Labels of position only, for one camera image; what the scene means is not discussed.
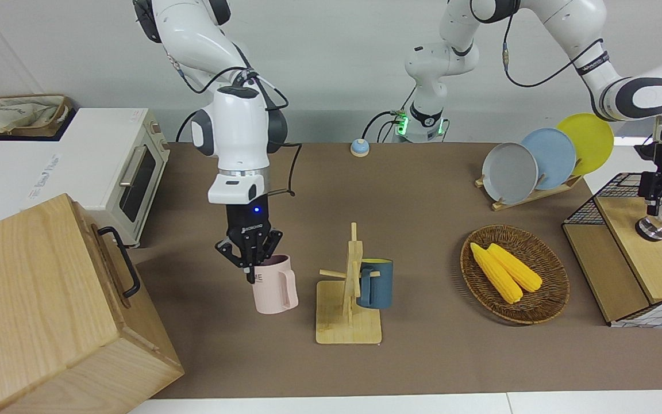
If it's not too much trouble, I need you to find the black cabinet handle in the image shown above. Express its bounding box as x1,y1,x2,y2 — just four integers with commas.
97,227,141,298

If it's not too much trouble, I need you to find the white toaster oven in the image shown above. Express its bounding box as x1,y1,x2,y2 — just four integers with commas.
24,108,171,249

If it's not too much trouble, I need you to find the light blue plate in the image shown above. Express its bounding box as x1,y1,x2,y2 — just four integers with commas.
521,128,577,190

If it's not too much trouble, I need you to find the black base power cable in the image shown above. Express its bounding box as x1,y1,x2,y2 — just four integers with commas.
175,113,201,143
361,109,406,143

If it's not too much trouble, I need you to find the wooden plate rack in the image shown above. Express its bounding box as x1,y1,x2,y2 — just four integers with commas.
475,172,584,212

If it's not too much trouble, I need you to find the wooden mug rack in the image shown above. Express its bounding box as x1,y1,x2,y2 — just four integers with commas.
315,223,382,345

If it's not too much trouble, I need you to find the grey plate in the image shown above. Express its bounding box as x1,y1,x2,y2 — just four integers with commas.
482,142,539,205

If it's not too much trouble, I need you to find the yellow plate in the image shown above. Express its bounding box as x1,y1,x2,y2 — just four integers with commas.
556,113,614,176

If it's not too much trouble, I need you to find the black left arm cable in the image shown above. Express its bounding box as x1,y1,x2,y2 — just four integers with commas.
501,14,605,89

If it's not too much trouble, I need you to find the wire grid basket wooden shelf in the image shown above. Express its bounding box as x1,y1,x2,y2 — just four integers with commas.
562,172,662,328

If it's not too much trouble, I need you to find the beige paper bag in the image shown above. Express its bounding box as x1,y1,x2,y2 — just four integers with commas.
0,99,66,136

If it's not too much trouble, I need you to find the white oven door handle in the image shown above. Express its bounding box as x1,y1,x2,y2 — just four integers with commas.
120,145,147,187

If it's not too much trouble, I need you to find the yellow corn cob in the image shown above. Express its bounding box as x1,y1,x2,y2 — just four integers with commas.
487,243,543,293
470,242,524,304

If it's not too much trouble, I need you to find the beige bag in tray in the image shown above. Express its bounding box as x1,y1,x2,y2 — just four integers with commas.
0,95,73,139

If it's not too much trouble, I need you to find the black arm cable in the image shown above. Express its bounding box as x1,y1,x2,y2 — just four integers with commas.
501,14,605,89
164,52,303,199

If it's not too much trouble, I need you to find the pink mug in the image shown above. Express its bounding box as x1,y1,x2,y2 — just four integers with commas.
251,255,299,315

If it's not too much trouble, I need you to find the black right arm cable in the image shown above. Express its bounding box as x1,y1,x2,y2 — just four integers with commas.
164,52,303,199

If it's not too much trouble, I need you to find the brown wicker basket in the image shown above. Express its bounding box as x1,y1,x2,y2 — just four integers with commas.
460,225,570,325

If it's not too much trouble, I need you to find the brown table mat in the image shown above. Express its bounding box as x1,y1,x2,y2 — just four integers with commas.
130,142,662,399

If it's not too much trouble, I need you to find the wooden cabinet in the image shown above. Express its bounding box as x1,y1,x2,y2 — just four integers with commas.
0,194,185,414

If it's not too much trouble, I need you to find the dark blue mug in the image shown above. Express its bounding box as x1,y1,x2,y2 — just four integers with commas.
356,259,395,310

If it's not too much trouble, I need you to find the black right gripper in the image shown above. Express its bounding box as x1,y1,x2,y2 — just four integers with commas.
215,201,283,284

